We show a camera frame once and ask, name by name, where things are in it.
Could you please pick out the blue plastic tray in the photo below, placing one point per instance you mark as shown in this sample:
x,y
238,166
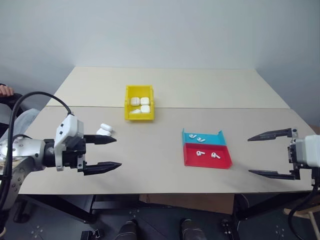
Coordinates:
x,y
215,140

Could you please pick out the light wooden stool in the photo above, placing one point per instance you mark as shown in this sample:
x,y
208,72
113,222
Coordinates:
x,y
306,212

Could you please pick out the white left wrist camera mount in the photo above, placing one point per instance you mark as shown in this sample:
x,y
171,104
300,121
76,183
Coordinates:
x,y
70,127

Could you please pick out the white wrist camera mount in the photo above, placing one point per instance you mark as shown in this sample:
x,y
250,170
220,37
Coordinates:
x,y
308,150
70,127

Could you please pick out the black table frame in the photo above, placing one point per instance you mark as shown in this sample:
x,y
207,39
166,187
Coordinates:
x,y
75,207

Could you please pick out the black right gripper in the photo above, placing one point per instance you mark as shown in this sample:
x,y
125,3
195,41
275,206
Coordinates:
x,y
291,153

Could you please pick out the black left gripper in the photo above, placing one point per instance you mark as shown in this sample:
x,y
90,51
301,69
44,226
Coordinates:
x,y
75,155

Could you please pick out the red plastic tray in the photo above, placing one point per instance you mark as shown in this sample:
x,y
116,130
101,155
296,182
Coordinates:
x,y
205,162

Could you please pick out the yellow plastic bin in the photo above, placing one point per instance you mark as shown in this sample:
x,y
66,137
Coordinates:
x,y
127,110

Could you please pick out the bystander grey jeans leg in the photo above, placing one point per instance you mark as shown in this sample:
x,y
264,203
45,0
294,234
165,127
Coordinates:
x,y
23,120

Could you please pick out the bystander bare hand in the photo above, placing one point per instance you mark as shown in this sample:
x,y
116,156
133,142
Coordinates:
x,y
5,90

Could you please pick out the black chair armrest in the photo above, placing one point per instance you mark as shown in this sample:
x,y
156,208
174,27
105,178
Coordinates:
x,y
10,100

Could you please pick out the dark rounded shape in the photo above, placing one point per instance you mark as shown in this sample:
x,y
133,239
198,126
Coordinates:
x,y
191,230
128,230

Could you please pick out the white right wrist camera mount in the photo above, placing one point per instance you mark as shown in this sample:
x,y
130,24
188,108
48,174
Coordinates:
x,y
308,150

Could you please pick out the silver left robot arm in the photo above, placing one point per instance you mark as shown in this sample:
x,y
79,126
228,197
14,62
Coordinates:
x,y
27,150

